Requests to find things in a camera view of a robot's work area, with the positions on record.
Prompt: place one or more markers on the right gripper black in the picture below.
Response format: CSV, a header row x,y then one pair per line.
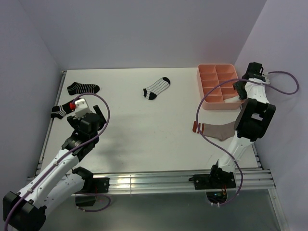
x,y
237,86

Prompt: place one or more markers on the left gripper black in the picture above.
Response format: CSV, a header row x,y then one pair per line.
x,y
74,121

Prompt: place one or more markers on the white sock black toe heel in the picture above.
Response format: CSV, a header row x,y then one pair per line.
x,y
152,91

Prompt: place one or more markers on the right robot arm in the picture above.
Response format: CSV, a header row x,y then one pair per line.
x,y
250,125

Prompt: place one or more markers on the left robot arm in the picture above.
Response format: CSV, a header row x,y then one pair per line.
x,y
28,209

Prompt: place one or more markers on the pink divided organizer tray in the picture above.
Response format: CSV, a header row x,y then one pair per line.
x,y
212,83

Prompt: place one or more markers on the black sock white cuff stripes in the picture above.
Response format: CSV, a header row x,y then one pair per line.
x,y
61,111

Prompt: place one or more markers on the black sock thin white stripes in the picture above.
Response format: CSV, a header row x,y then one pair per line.
x,y
79,88

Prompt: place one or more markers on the taupe sock red cuff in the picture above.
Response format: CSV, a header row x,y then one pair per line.
x,y
220,132

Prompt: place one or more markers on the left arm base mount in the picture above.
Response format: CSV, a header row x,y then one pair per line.
x,y
96,185

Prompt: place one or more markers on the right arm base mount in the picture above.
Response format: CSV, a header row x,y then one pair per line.
x,y
213,181

